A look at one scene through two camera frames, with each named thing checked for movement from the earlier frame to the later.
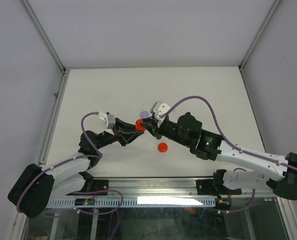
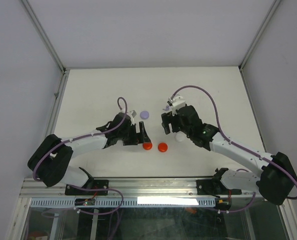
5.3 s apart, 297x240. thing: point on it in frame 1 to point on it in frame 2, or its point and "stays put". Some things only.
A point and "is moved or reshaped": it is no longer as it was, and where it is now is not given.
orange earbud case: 138,127 is moved or reshaped
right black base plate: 215,187 stays put
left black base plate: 98,185 stays put
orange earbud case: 162,147 stays put
